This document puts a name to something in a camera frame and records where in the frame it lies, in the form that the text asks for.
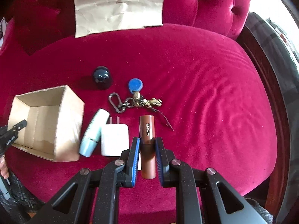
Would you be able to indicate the right gripper black right finger with navy pad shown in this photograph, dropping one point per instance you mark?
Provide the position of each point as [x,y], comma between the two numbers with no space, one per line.
[202,196]

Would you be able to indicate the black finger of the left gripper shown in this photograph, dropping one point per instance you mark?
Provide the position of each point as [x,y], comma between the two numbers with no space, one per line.
[8,137]

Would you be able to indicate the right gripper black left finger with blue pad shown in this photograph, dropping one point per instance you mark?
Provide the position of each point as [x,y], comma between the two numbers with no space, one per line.
[93,196]

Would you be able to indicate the brown lipstick tube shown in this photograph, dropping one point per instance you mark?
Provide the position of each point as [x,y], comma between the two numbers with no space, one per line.
[147,146]

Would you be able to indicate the small white usb adapter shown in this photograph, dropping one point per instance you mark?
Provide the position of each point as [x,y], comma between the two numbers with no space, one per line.
[139,165]

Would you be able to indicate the person's left hand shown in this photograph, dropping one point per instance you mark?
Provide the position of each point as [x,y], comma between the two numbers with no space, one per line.
[3,167]

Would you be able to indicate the large white charger plug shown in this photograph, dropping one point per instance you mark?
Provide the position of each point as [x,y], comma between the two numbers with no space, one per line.
[114,138]

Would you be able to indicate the light blue white tube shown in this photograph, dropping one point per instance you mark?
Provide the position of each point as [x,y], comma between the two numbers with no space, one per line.
[92,134]

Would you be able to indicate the cardboard box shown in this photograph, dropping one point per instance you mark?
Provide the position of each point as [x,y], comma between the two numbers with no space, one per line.
[54,119]

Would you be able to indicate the grey plaid clothing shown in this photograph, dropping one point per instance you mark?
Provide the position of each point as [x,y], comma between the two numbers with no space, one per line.
[22,202]

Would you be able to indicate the blue rfid key fob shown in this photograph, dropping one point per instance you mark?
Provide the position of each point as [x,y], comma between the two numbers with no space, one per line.
[135,85]

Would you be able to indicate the dark blue glossy ball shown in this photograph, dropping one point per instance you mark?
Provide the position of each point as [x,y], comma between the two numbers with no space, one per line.
[101,74]

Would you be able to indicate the crumpled brown paper sheet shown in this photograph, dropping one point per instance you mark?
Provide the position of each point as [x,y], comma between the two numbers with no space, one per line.
[96,16]

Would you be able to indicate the dark wooden sofa frame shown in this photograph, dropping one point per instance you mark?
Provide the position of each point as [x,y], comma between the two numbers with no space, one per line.
[279,176]

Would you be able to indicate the brass keychain with carabiner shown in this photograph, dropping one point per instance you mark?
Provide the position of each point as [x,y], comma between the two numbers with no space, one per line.
[137,100]

